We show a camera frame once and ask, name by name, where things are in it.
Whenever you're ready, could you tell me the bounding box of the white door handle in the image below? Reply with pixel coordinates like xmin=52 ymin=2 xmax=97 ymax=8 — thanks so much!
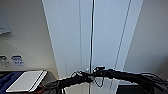
xmin=85 ymin=67 xmax=91 ymax=75

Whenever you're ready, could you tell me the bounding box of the orange stand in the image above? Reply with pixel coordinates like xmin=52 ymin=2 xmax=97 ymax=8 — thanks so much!
xmin=35 ymin=83 xmax=47 ymax=94

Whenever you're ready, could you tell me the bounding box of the white wardrobe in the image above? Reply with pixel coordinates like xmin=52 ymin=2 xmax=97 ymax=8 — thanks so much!
xmin=41 ymin=0 xmax=145 ymax=94

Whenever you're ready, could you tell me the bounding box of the white flat board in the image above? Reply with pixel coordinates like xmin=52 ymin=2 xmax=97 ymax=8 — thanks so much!
xmin=5 ymin=69 xmax=49 ymax=93

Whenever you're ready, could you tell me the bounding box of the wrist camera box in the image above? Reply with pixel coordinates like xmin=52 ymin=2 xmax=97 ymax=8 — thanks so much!
xmin=71 ymin=70 xmax=83 ymax=76
xmin=93 ymin=66 xmax=106 ymax=72

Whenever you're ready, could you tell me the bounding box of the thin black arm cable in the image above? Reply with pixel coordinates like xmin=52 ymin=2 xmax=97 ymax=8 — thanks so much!
xmin=94 ymin=76 xmax=107 ymax=89

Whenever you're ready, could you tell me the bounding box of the blue white wall sticker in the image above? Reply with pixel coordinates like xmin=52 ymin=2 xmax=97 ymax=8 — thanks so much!
xmin=10 ymin=55 xmax=26 ymax=67

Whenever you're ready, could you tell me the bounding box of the white wall-mounted box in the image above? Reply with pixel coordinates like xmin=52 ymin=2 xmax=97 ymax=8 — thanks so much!
xmin=0 ymin=9 xmax=12 ymax=35

